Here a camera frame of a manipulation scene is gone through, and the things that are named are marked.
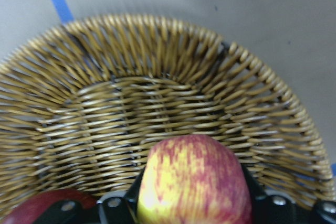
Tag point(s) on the dark red apple in basket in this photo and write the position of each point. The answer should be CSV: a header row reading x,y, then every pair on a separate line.
x,y
31,209

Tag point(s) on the woven wicker basket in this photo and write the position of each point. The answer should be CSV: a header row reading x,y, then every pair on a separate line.
x,y
82,104

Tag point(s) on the red yellow apple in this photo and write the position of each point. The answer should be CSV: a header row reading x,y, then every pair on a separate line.
x,y
193,179

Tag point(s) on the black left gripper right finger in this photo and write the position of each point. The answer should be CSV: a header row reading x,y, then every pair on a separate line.
x,y
268,208

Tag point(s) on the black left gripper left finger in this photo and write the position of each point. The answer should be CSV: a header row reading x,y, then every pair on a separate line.
x,y
121,206

